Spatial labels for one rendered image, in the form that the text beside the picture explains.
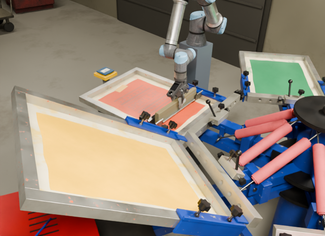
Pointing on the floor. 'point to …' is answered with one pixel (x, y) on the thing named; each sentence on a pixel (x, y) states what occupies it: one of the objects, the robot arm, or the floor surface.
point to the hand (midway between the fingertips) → (176, 106)
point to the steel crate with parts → (29, 1)
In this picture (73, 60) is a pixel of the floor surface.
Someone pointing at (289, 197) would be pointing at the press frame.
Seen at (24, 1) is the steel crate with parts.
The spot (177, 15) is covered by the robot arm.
